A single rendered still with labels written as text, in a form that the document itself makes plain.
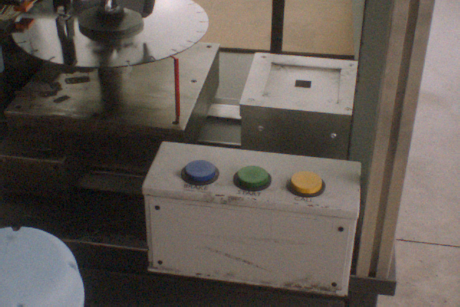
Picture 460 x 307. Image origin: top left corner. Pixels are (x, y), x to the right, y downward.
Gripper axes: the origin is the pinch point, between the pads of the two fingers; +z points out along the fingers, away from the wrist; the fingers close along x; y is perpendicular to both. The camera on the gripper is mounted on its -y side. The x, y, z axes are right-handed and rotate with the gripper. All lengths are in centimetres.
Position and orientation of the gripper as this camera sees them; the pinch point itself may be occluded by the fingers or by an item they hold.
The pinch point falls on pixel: (148, 11)
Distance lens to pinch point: 124.3
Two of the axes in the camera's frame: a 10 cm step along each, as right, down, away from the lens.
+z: -2.2, 4.5, 8.6
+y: -9.7, -1.6, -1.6
